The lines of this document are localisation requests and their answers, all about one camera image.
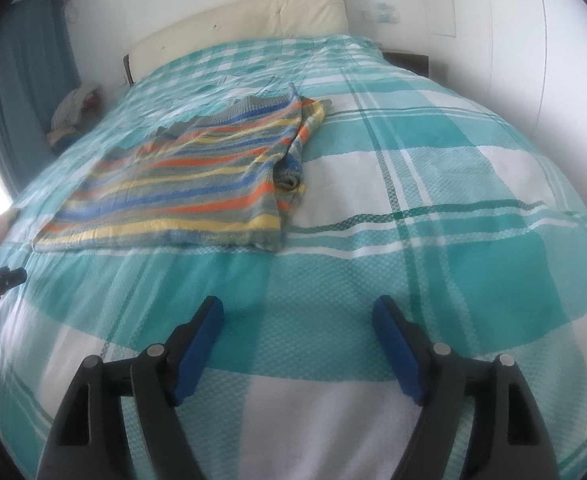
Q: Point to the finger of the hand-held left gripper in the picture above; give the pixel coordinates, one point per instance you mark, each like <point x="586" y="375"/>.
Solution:
<point x="3" y="280"/>

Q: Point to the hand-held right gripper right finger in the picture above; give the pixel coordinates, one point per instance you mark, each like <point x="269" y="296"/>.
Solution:
<point x="396" y="350"/>

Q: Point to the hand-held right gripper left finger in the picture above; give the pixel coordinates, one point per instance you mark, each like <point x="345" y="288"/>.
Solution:
<point x="198" y="350"/>

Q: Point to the striped knit sweater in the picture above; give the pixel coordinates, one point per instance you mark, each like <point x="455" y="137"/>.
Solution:
<point x="183" y="180"/>

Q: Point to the pile of light clothes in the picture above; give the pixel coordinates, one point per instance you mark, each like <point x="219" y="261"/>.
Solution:
<point x="73" y="110"/>

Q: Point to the teal checked blanket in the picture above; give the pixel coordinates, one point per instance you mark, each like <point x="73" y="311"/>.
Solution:
<point x="398" y="240"/>

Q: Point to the teal curtain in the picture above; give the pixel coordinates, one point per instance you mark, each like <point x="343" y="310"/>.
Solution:
<point x="23" y="75"/>

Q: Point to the dark wooden nightstand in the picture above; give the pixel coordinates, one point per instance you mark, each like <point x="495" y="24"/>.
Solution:
<point x="409" y="62"/>

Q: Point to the white wardrobe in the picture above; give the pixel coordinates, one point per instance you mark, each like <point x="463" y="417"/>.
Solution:
<point x="503" y="35"/>

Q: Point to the cream padded headboard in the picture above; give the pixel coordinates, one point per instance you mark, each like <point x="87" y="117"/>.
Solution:
<point x="243" y="20"/>

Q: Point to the white wall switches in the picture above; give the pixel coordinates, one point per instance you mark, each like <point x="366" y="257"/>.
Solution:
<point x="382" y="14"/>

